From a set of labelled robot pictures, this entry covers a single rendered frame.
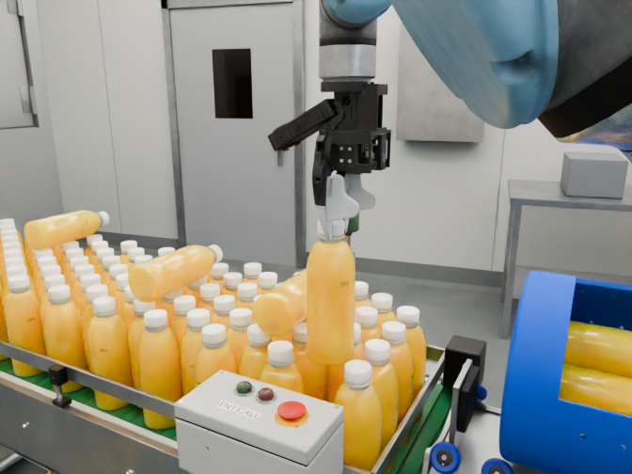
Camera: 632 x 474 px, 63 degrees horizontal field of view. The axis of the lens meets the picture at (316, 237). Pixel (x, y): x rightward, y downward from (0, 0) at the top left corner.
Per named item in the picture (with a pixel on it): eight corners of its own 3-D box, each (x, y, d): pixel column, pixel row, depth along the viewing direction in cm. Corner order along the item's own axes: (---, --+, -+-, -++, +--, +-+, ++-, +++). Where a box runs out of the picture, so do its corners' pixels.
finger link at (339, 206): (351, 245, 68) (357, 175, 67) (311, 240, 71) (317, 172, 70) (360, 244, 71) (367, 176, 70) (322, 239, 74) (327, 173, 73)
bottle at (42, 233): (19, 225, 128) (86, 210, 145) (29, 253, 128) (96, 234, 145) (35, 218, 124) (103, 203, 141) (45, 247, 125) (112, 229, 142)
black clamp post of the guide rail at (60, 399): (62, 408, 100) (56, 371, 98) (52, 404, 102) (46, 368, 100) (72, 402, 102) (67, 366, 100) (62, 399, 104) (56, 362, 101)
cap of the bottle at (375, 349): (394, 357, 80) (394, 347, 79) (371, 362, 78) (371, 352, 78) (382, 347, 83) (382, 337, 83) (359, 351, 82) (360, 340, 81)
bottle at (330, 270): (297, 352, 82) (296, 229, 76) (336, 340, 85) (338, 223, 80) (323, 372, 76) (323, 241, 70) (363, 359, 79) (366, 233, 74)
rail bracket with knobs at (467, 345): (474, 407, 101) (478, 359, 98) (437, 397, 104) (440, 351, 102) (483, 383, 109) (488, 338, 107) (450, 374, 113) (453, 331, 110)
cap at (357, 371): (353, 387, 72) (353, 375, 71) (339, 373, 75) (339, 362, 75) (376, 380, 73) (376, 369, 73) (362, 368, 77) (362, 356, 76)
